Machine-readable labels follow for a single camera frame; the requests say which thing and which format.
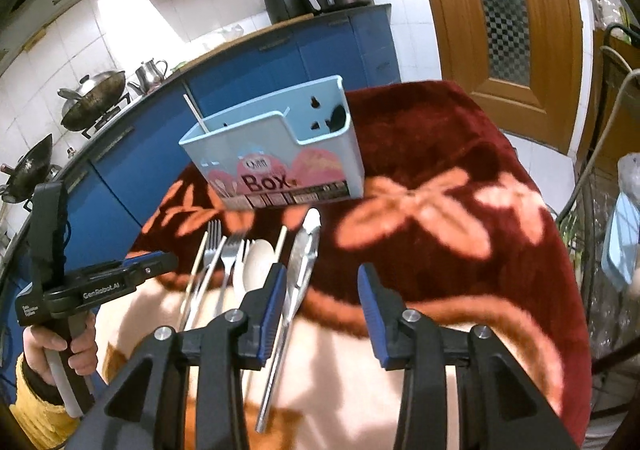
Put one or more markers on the metal fork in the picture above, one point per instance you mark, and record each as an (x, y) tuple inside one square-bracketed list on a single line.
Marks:
[(231, 255), (212, 240)]

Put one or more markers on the wooden door checkered glass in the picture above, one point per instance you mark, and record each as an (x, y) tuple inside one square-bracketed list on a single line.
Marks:
[(465, 44)]

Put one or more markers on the metal kettle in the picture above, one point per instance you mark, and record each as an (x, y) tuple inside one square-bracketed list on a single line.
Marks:
[(149, 74)]

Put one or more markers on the person's left forearm yellow sleeve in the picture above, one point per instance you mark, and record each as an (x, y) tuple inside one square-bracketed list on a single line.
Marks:
[(45, 415)]

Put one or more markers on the person's left hand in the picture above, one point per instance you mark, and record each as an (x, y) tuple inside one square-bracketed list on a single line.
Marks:
[(47, 347)]

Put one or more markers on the red floral blanket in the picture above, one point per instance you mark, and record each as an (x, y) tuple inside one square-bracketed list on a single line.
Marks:
[(450, 154)]

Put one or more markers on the metal rack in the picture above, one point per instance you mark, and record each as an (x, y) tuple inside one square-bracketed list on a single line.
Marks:
[(616, 94)]

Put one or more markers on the gas stove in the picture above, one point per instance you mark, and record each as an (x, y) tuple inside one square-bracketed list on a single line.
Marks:
[(107, 117)]

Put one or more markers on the black wok with lid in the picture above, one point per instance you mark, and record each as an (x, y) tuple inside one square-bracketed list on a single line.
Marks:
[(92, 97)]

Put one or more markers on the blue kitchen base cabinets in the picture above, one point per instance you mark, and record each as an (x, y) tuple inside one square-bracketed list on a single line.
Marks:
[(330, 54)]

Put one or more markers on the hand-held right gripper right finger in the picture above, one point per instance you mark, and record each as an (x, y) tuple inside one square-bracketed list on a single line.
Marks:
[(370, 315)]

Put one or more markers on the light blue utensil box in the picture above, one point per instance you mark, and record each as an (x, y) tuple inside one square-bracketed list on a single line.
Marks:
[(280, 154)]

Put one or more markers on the clear plastic bag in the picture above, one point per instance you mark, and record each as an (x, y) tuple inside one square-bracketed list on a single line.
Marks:
[(629, 177)]

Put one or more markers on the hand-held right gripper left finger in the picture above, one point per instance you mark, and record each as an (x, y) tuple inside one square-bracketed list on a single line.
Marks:
[(272, 302)]

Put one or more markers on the light blue plastic lid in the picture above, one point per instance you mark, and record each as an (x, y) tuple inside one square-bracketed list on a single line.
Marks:
[(620, 242)]

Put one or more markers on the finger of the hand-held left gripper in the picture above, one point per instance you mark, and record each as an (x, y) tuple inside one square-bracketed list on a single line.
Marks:
[(157, 270), (145, 258)]

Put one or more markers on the white plastic fork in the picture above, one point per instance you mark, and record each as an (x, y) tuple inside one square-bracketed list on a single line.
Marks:
[(241, 270)]

